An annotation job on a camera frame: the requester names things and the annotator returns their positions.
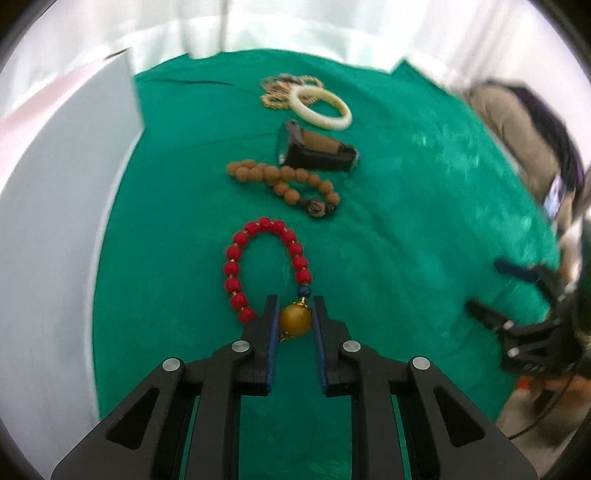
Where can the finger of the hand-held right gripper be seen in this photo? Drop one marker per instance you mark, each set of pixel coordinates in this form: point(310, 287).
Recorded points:
point(521, 272)
point(487, 316)

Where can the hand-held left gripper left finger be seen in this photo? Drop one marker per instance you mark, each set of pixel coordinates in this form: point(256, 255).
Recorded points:
point(272, 350)

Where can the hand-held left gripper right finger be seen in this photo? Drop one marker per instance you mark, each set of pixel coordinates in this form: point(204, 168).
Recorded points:
point(319, 350)

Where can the long white cardboard box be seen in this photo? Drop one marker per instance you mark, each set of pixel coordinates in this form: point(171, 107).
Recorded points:
point(55, 207)

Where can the green velvet cloth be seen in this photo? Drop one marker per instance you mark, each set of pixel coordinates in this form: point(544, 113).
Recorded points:
point(392, 230)

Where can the black wrist watch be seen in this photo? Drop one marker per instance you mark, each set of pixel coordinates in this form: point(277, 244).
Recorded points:
point(314, 159)

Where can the white jade bangle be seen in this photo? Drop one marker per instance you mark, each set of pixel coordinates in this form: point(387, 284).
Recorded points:
point(300, 110)

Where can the white curtain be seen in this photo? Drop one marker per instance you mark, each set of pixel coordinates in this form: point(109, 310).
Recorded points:
point(115, 23)
point(346, 27)

